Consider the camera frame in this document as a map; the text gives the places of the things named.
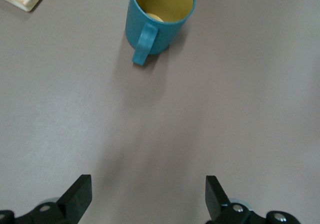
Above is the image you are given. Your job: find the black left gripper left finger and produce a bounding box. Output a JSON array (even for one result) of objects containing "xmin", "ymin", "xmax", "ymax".
[{"xmin": 0, "ymin": 175, "xmax": 93, "ymax": 224}]

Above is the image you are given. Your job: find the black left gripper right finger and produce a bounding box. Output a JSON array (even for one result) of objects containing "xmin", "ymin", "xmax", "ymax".
[{"xmin": 205, "ymin": 176, "xmax": 300, "ymax": 224}]

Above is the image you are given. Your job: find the teal cup yellow inside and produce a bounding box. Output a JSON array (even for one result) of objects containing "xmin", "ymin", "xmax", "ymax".
[{"xmin": 124, "ymin": 0, "xmax": 197, "ymax": 65}]

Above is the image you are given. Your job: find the brown table cover sheet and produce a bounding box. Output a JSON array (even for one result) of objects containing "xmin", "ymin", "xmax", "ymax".
[{"xmin": 0, "ymin": 0, "xmax": 320, "ymax": 224}]

